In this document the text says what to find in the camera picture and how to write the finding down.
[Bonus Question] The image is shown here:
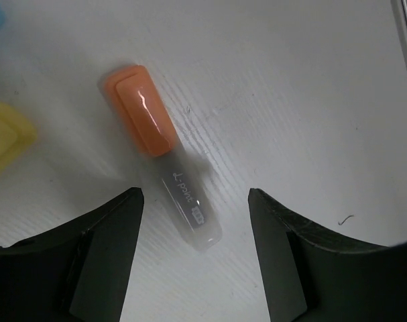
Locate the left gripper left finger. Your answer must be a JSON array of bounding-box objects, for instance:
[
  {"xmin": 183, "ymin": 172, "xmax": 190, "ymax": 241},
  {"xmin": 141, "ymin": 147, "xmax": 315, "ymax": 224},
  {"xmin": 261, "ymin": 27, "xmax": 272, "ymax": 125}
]
[{"xmin": 0, "ymin": 188, "xmax": 144, "ymax": 321}]

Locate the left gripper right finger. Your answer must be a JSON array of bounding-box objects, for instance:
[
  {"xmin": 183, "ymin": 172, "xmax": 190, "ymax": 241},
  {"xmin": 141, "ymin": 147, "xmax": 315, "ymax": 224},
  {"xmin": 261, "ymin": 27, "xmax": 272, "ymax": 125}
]
[{"xmin": 248, "ymin": 189, "xmax": 407, "ymax": 321}]

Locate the yellow cap highlighter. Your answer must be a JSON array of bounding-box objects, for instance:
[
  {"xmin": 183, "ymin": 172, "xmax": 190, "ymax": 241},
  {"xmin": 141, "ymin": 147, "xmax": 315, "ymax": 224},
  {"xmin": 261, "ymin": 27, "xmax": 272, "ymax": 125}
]
[{"xmin": 0, "ymin": 102, "xmax": 37, "ymax": 173}]

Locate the orange cap highlighter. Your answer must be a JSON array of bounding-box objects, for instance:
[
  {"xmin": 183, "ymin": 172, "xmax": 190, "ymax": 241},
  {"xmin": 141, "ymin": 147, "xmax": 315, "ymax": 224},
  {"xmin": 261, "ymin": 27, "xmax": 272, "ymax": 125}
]
[{"xmin": 103, "ymin": 65, "xmax": 222, "ymax": 252}]

